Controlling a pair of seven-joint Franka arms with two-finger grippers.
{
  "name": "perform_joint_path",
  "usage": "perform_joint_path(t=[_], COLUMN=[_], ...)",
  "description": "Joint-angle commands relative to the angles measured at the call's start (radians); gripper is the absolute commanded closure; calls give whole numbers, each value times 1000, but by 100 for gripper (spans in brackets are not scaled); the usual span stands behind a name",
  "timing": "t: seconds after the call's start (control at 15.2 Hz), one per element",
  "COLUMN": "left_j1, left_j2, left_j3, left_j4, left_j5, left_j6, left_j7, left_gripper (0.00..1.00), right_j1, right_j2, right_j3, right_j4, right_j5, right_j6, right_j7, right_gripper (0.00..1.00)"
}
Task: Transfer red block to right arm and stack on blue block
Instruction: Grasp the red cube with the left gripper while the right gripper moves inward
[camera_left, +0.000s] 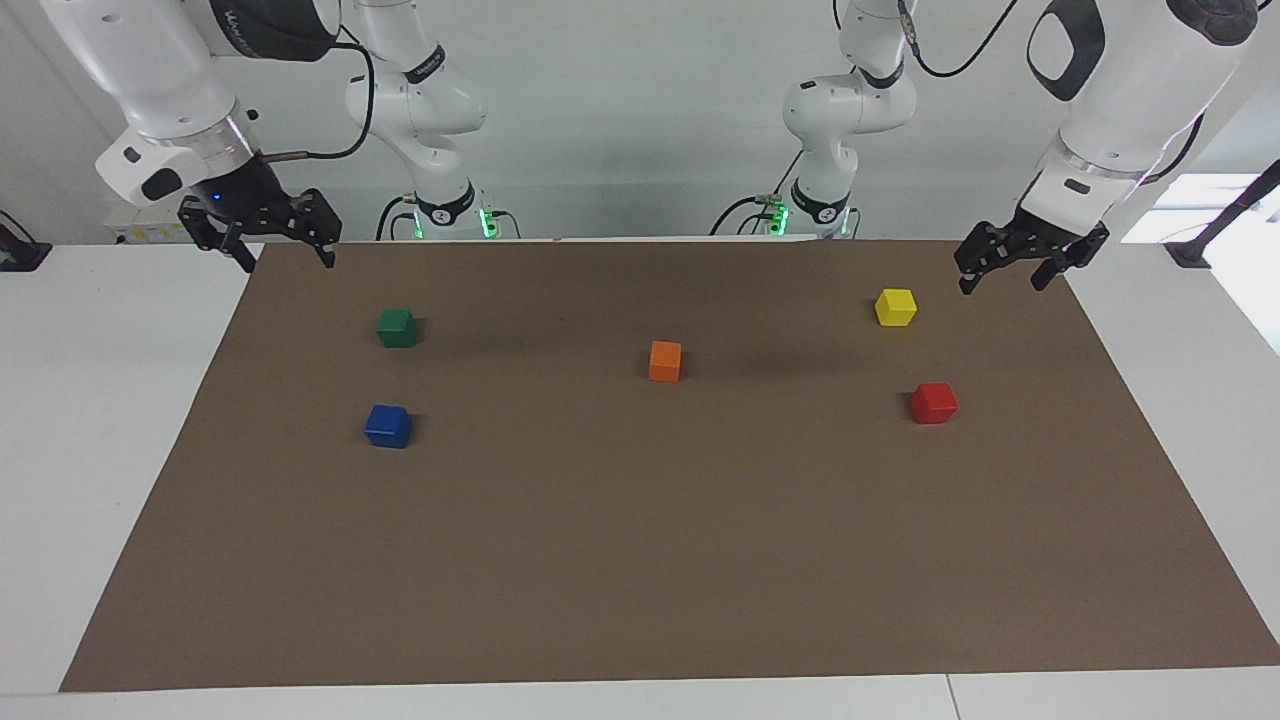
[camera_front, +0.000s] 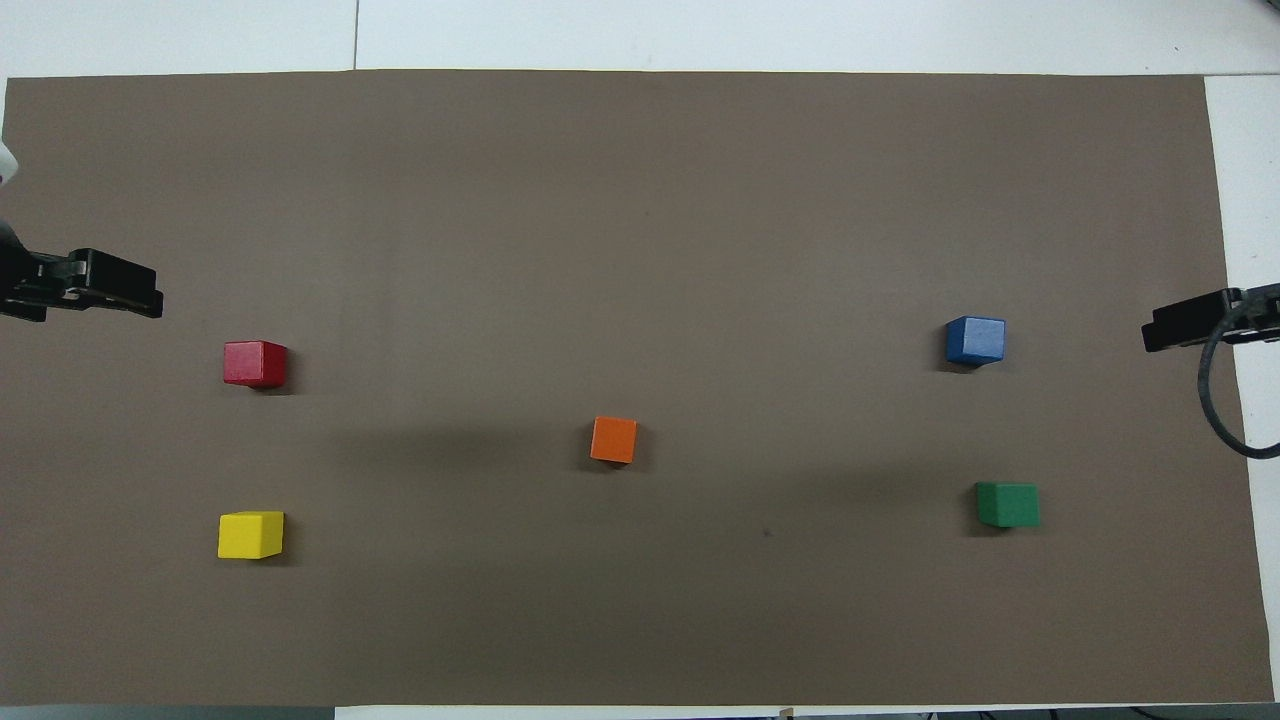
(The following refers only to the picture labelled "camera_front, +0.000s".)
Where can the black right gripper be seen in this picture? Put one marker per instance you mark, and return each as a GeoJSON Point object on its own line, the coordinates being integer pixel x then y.
{"type": "Point", "coordinates": [1262, 312]}

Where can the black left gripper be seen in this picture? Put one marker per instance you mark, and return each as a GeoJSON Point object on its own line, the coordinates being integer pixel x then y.
{"type": "Point", "coordinates": [25, 275]}

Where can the red wooden block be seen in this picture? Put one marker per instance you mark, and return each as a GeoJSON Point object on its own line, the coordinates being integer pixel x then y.
{"type": "Point", "coordinates": [254, 363]}

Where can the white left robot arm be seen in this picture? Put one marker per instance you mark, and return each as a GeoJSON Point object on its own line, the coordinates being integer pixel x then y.
{"type": "Point", "coordinates": [6, 165]}

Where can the blue wooden block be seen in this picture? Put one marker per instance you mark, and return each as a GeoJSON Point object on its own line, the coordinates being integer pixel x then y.
{"type": "Point", "coordinates": [975, 340]}

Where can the green wooden block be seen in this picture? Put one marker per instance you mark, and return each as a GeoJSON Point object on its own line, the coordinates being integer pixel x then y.
{"type": "Point", "coordinates": [1007, 505]}

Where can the yellow wooden block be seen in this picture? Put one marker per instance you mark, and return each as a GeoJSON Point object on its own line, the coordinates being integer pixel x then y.
{"type": "Point", "coordinates": [250, 535]}

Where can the orange wooden block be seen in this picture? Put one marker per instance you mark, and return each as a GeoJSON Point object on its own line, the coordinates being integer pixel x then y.
{"type": "Point", "coordinates": [613, 440]}

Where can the brown table mat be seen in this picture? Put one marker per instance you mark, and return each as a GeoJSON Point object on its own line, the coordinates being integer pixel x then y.
{"type": "Point", "coordinates": [640, 250]}

